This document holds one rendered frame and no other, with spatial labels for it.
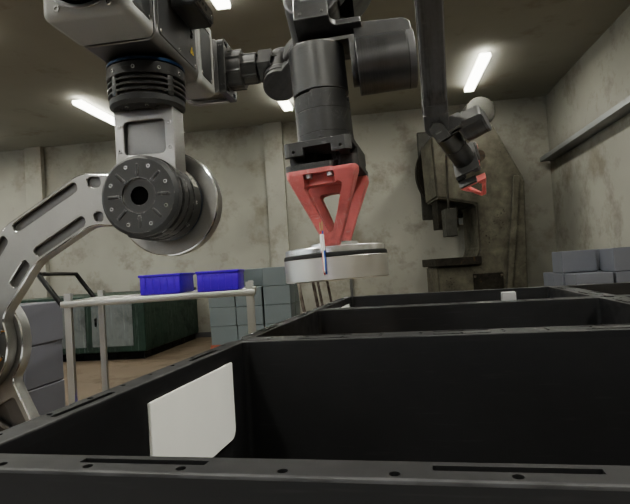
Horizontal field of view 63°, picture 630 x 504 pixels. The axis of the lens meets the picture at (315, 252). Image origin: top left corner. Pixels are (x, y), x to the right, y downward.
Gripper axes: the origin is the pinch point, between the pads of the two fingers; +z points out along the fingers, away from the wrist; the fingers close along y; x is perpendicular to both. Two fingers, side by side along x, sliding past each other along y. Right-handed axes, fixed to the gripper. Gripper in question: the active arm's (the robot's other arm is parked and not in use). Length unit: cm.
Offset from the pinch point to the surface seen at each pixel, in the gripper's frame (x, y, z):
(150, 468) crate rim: -0.2, -36.7, 9.0
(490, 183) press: -86, 658, -93
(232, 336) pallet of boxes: 250, 551, 66
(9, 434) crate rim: 7.9, -33.8, 8.5
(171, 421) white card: 7.5, -22.1, 11.5
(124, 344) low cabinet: 388, 531, 62
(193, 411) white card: 7.5, -19.1, 11.7
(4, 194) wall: 710, 697, -199
